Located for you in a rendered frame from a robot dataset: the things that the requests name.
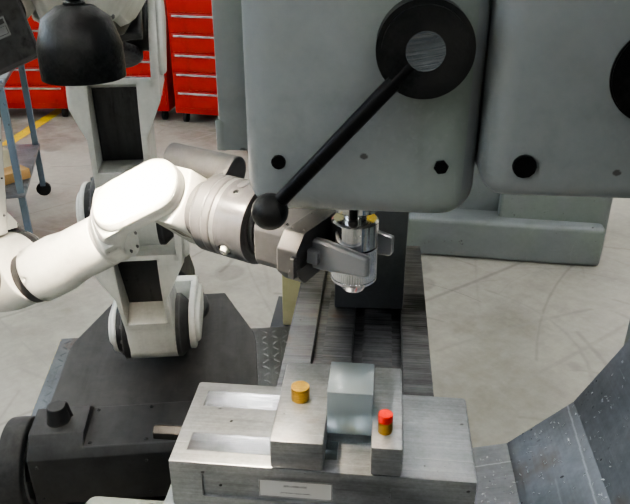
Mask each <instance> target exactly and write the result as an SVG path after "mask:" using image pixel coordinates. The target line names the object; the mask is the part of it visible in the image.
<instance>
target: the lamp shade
mask: <svg viewBox="0 0 630 504"><path fill-rule="evenodd" d="M62 3H63V4H61V5H56V6H54V7H53V8H52V9H51V10H49V11H48V12H47V13H46V14H45V15H44V16H43V17H42V18H40V22H39V28H38V35H37V41H36V53H37V59H38V64H39V70H40V76H41V81H42V82H44V83H46V84H50V85H57V86H89V85H98V84H104V83H110V82H114V81H117V80H120V79H122V78H124V77H125V76H126V75H127V73H126V65H125V57H124V48H123V42H122V40H121V37H120V35H119V33H118V31H117V28H116V26H115V24H114V22H113V20H112V17H111V16H110V15H109V14H107V13H106V12H104V11H103V10H101V9H100V8H98V7H97V6H95V5H93V4H86V3H85V2H84V1H81V2H80V3H66V2H62Z"/></svg>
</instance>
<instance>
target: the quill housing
mask: <svg viewBox="0 0 630 504"><path fill-rule="evenodd" d="M401 1H402V0H241V6H242V29H243V51H244V74H245V96H246V118H247V141H248V163H249V179H250V184H251V188H252V189H253V191H254V193H255V194H256V196H257V197H259V196H260V195H262V194H264V193H275V194H277V193H278V192H279V191H280V189H281V188H282V187H283V186H284V185H285V184H286V183H287V182H288V181H289V180H290V179H291V178H292V177H293V176H294V175H295V174H296V173H297V172H298V171H299V170H300V169H301V167H302V166H303V165H304V164H305V163H306V162H307V161H308V160H309V159H310V158H311V157H312V156H313V155H314V154H315V153H316V152H317V151H318V150H319V149H320V148H321V146H322V145H323V144H324V143H325V142H326V141H327V140H328V139H329V138H330V137H331V136H332V135H333V134H334V133H335V132H336V131H337V130H338V129H339V128H340V127H341V126H342V124H343V123H344V122H345V121H346V120H347V119H348V118H349V117H350V116H351V115H352V114H353V113H354V112H355V111H356V110H357V109H358V108H359V107H360V106H361V105H362V104H363V102H364V101H365V100H366V99H367V98H368V97H369V96H370V95H371V94H372V93H373V92H374V91H375V90H376V89H377V88H378V87H379V86H380V85H381V84H382V83H383V81H384V78H383V77H382V75H381V73H380V71H379V68H378V65H377V61H376V39H377V33H378V30H379V27H380V25H381V23H382V21H383V19H384V17H385V16H386V15H387V13H388V12H389V11H390V10H391V9H392V8H393V7H394V6H395V5H396V4H398V3H399V2H401ZM451 1H452V2H454V3H455V4H456V5H458V6H459V7H460V8H461V9H462V11H463V12H464V13H465V15H466V16H467V18H468V19H469V21H470V23H471V25H472V27H473V30H474V33H475V38H476V54H475V59H474V62H473V65H472V68H471V70H470V71H469V73H468V75H467V76H466V78H465V79H464V80H463V81H462V82H461V84H460V85H458V86H457V87H456V88H455V89H454V90H452V91H451V92H449V93H447V94H445V95H443V96H440V97H437V98H433V99H414V98H410V97H406V96H404V95H402V94H400V93H398V92H396V93H395V94H394V95H393V96H392V97H391V98H390V99H389V100H388V101H387V102H386V103H385V104H384V105H383V106H382V107H381V108H380V109H379V110H378V111H377V112H376V113H375V115H374V116H373V117H372V118H371V119H370V120H369V121H368V122H367V123H366V124H365V125H364V126H363V127H362V128H361V129H360V130H359V131H358V132H357V133H356V134H355V135H354V136H353V137H352V138H351V139H350V140H349V141H348V142H347V143H346V144H345V145H344V146H343V147H342V148H341V150H340V151H339V152H338V153H337V154H336V155H335V156H334V157H333V158H332V159H331V160H330V161H329V162H328V163H327V164H326V165H325V166H324V167H323V168H322V169H321V170H320V171H319V172H318V173H317V174H316V175H315V176H314V177H313V178H312V179H311V180H310V181H309V182H308V183H307V185H306V186H305V187H304V188H303V189H302V190H301V191H300V192H299V193H298V194H297V195H296V196H295V197H294V198H293V199H292V200H291V201H290V202H289V203H288V204H287V206H288V208H308V209H335V210H362V211H389V212H416V213H444V212H449V211H451V210H454V209H456V208H458V207H459V206H460V205H461V204H463V203H464V202H465V200H466V199H467V197H468V196H469V194H470V190H471V187H472V183H473V174H474V165H475V155H476V146H477V137H478V127H479V118H480V109H481V99H482V90H483V81H484V71H485V62H486V53H487V43H488V34H489V24H490V15H491V6H492V0H451Z"/></svg>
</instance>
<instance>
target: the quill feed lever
mask: <svg viewBox="0 0 630 504"><path fill-rule="evenodd" d="M475 54H476V38H475V33H474V30H473V27H472V25H471V23H470V21H469V19H468V18H467V16H466V15H465V13H464V12H463V11H462V9H461V8H460V7H459V6H458V5H456V4H455V3H454V2H452V1H451V0H402V1H401V2H399V3H398V4H396V5H395V6H394V7H393V8H392V9H391V10H390V11H389V12H388V13H387V15H386V16H385V17H384V19H383V21H382V23H381V25H380V27H379V30H378V33H377V39H376V61H377V65H378V68H379V71H380V73H381V75H382V77H383V78H384V81H383V83H382V84H381V85H380V86H379V87H378V88H377V89H376V90H375V91H374V92H373V93H372V94H371V95H370V96H369V97H368V98H367V99H366V100H365V101H364V102H363V104H362V105H361V106H360V107H359V108H358V109H357V110H356V111H355V112H354V113H353V114H352V115H351V116H350V117H349V118H348V119H347V120H346V121H345V122H344V123H343V124H342V126H341V127H340V128H339V129H338V130H337V131H336V132H335V133H334V134H333V135H332V136H331V137H330V138H329V139H328V140H327V141H326V142H325V143H324V144H323V145H322V146H321V148H320V149H319V150H318V151H317V152H316V153H315V154H314V155H313V156H312V157H311V158H310V159H309V160H308V161H307V162H306V163H305V164H304V165H303V166H302V167H301V169H300V170H299V171H298V172H297V173H296V174H295V175H294V176H293V177H292V178H291V179H290V180H289V181H288V182H287V183H286V184H285V185H284V186H283V187H282V188H281V189H280V191H279V192H278V193H277V194H275V193H264V194H262V195H260V196H259V197H257V198H256V199H255V201H254V202H253V204H252V208H251V215H252V218H253V221H254V222H255V223H256V224H257V225H258V226H259V227H260V228H262V229H265V230H275V229H278V228H279V227H281V226H282V225H283V224H284V223H285V222H286V220H287V218H288V212H289V210H288V206H287V204H288V203H289V202H290V201H291V200H292V199H293V198H294V197H295V196H296V195H297V194H298V193H299V192H300V191H301V190H302V189H303V188H304V187H305V186H306V185H307V183H308V182H309V181H310V180H311V179H312V178H313V177H314V176H315V175H316V174H317V173H318V172H319V171H320V170H321V169H322V168H323V167H324V166H325V165H326V164H327V163H328V162H329V161H330V160H331V159H332V158H333V157H334V156H335V155H336V154H337V153H338V152H339V151H340V150H341V148H342V147H343V146H344V145H345V144H346V143H347V142H348V141H349V140H350V139H351V138H352V137H353V136H354V135H355V134H356V133H357V132H358V131H359V130H360V129H361V128H362V127H363V126H364V125H365V124H366V123H367V122H368V121H369V120H370V119H371V118H372V117H373V116H374V115H375V113H376V112H377V111H378V110H379V109H380V108H381V107H382V106H383V105H384V104H385V103H386V102H387V101H388V100H389V99H390V98H391V97H392V96H393V95H394V94H395V93H396V92H398V93H400V94H402V95H404V96H406V97H410V98H414V99H433V98H437V97H440V96H443V95H445V94H447V93H449V92H451V91H452V90H454V89H455V88H456V87H457V86H458V85H460V84H461V82H462V81H463V80H464V79H465V78H466V76H467V75H468V73H469V71H470V70H471V68H472V65H473V62H474V59H475Z"/></svg>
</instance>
